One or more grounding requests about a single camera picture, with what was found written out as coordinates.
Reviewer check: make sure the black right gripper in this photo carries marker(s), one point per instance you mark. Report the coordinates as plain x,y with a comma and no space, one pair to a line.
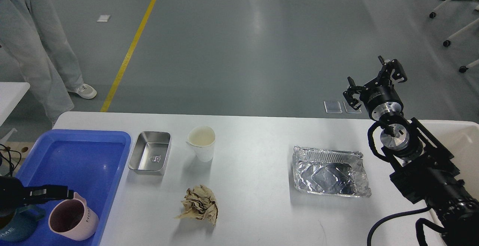
379,97

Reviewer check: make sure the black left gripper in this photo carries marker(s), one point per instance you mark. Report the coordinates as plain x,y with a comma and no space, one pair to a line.
12,191

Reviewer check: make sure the pink ribbed mug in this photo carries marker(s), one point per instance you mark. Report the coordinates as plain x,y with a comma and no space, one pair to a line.
73,219

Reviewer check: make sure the aluminium foil tray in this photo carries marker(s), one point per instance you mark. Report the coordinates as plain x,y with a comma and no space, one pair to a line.
330,172

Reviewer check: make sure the stainless steel rectangular tin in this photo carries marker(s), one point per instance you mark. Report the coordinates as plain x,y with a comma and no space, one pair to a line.
150,153

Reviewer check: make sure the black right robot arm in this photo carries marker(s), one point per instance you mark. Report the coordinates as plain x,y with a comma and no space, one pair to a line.
423,167

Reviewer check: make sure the clear floor plate right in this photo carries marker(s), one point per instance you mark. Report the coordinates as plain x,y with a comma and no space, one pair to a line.
349,109

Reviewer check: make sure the clear floor plate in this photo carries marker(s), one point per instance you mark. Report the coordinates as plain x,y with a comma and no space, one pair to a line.
349,109
333,107

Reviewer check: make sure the clear floor plate left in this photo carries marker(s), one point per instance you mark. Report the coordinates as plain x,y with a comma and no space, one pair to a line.
333,107

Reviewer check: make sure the blue plastic tray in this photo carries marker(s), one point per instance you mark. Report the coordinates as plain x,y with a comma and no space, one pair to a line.
90,162

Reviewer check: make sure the crumpled brown paper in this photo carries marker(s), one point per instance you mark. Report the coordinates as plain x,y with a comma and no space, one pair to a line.
200,204

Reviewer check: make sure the person in grey trousers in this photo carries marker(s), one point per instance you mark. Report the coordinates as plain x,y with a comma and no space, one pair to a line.
32,34

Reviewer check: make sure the white paper cup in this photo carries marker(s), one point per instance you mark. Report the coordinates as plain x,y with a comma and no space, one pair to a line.
202,140

